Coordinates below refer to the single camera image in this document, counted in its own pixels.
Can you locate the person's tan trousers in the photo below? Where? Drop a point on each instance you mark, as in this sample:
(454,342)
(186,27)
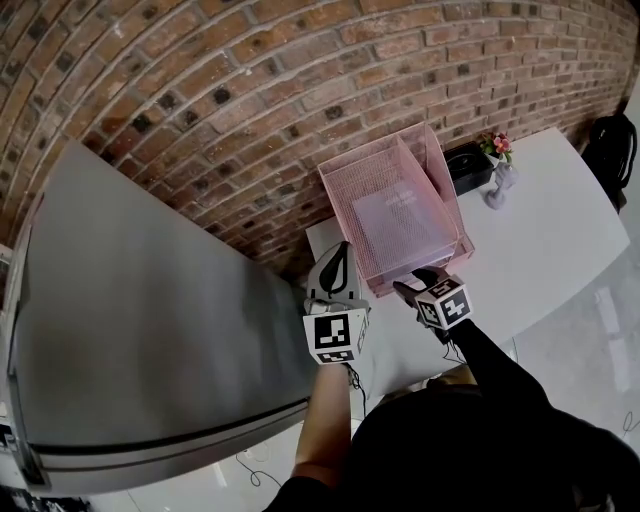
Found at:
(450,380)

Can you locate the lavender spiral notebook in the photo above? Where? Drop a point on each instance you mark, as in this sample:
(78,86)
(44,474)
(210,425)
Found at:
(395,225)

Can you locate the black bag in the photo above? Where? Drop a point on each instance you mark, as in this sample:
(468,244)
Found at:
(612,155)

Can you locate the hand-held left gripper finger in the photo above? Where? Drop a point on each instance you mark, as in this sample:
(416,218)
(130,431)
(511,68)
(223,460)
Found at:
(342,275)
(325,277)

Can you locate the person's right forearm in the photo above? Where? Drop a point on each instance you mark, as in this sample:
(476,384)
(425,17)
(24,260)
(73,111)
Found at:
(492,360)

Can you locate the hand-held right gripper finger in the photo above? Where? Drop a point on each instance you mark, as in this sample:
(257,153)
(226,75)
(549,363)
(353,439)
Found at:
(432,276)
(407,293)

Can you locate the black box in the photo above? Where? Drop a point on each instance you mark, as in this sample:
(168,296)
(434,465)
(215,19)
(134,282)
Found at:
(467,167)

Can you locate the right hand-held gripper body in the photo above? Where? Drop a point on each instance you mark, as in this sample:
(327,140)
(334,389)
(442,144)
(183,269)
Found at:
(445,305)

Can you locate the person's black top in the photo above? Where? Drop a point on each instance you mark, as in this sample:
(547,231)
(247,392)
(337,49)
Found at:
(475,450)

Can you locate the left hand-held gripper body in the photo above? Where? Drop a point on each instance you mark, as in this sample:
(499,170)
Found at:
(335,335)

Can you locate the pink wire mesh tray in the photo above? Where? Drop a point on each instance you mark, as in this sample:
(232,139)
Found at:
(380,170)

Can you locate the person's left forearm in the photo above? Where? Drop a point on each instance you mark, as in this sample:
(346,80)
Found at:
(325,425)

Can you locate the grey vase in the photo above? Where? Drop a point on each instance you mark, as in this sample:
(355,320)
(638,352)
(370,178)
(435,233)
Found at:
(500,187)

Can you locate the pink flower bunch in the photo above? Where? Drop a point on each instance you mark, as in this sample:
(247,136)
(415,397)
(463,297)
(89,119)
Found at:
(497,145)

